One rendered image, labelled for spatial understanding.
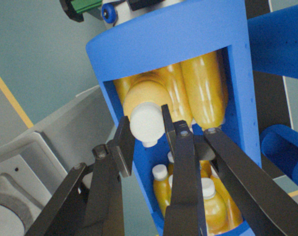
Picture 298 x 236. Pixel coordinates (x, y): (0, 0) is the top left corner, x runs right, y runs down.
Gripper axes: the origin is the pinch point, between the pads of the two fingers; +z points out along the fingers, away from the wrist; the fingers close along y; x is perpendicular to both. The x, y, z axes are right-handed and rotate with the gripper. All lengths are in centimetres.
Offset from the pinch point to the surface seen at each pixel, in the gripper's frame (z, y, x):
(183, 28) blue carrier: 7.9, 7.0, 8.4
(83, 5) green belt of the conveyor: 42.2, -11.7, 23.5
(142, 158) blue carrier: 26.2, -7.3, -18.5
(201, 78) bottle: 17.3, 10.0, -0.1
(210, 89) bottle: 17.2, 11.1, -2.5
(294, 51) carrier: 47, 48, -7
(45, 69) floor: 131, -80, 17
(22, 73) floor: 131, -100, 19
